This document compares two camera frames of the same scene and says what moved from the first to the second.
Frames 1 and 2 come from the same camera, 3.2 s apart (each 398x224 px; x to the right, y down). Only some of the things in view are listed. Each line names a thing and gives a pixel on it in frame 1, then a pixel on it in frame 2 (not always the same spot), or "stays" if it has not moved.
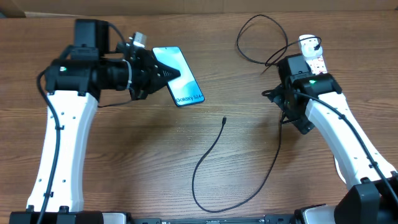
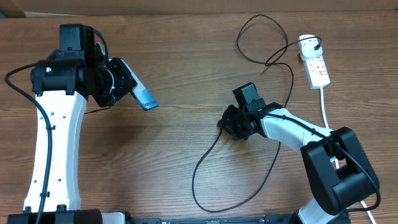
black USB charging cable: [285, 51] stays
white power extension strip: [317, 65] stays
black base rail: [265, 219] stays
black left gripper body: [141, 81] to [115, 83]
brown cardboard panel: [10, 9] stays
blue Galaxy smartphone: [185, 89] to [140, 91]
